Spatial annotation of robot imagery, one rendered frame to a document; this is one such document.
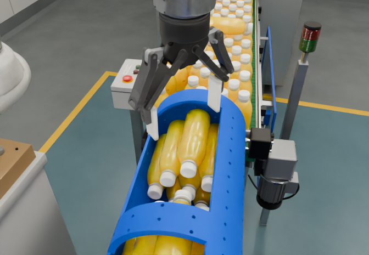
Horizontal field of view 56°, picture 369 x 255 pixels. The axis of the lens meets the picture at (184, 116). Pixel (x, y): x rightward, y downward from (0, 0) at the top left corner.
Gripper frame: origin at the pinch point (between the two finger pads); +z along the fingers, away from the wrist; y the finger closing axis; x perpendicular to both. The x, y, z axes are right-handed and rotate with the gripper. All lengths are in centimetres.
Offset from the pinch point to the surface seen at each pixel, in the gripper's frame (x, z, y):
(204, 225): 11.1, 17.9, 3.0
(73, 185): -122, 140, 4
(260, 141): -15, 40, -41
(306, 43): -29, 20, -76
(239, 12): -80, 29, -89
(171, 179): -8.8, 27.2, -2.0
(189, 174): -5.3, 24.4, -5.3
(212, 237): 13.5, 18.8, 3.1
